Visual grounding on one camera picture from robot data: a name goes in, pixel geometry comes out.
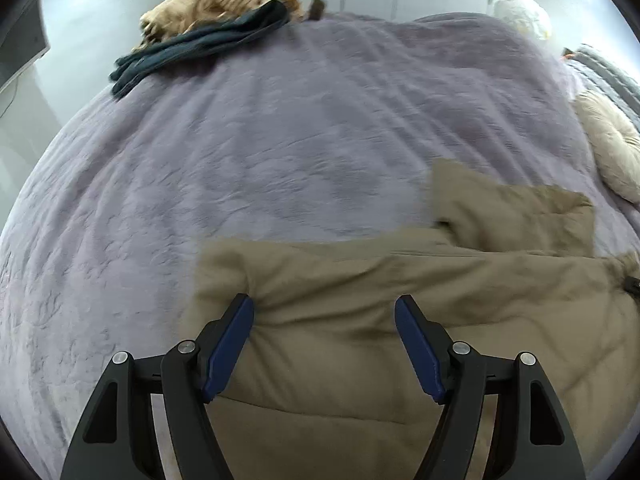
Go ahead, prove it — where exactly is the wall-mounted flat screen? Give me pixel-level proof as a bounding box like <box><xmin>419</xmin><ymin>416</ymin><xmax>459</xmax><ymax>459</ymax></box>
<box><xmin>0</xmin><ymin>1</ymin><xmax>51</xmax><ymax>95</ymax></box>

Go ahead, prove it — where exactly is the khaki puffer jacket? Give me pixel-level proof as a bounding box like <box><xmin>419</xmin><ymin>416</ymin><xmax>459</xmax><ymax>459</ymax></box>
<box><xmin>150</xmin><ymin>158</ymin><xmax>640</xmax><ymax>480</ymax></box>

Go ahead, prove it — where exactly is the grey quilted headboard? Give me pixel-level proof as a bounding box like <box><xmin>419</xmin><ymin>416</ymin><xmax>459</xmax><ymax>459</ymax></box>
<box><xmin>564</xmin><ymin>44</ymin><xmax>640</xmax><ymax>126</ymax></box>

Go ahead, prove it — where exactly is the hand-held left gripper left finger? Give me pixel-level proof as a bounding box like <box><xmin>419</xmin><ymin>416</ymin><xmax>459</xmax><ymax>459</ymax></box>
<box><xmin>60</xmin><ymin>293</ymin><xmax>255</xmax><ymax>480</ymax></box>

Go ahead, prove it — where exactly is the dark blue garment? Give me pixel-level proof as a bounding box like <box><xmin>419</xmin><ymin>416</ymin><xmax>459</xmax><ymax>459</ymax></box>
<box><xmin>110</xmin><ymin>0</ymin><xmax>292</xmax><ymax>100</ymax></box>

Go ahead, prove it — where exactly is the white floral pillow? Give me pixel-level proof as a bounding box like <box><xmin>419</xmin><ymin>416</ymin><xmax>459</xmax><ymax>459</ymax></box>
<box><xmin>492</xmin><ymin>0</ymin><xmax>552</xmax><ymax>42</ymax></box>

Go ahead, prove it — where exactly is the purple plush bed blanket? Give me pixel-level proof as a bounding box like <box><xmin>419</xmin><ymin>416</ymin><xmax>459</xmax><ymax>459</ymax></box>
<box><xmin>0</xmin><ymin>12</ymin><xmax>640</xmax><ymax>480</ymax></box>

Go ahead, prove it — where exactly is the round cream pleated cushion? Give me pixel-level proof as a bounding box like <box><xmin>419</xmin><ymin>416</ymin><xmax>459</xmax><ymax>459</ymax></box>
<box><xmin>572</xmin><ymin>91</ymin><xmax>640</xmax><ymax>204</ymax></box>

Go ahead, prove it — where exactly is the beige striped garment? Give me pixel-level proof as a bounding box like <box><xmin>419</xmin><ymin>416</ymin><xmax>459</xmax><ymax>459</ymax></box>
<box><xmin>139</xmin><ymin>0</ymin><xmax>307</xmax><ymax>43</ymax></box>

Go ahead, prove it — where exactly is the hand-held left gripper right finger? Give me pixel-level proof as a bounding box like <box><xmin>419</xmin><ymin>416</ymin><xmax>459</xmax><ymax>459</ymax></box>
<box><xmin>394</xmin><ymin>294</ymin><xmax>586</xmax><ymax>480</ymax></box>

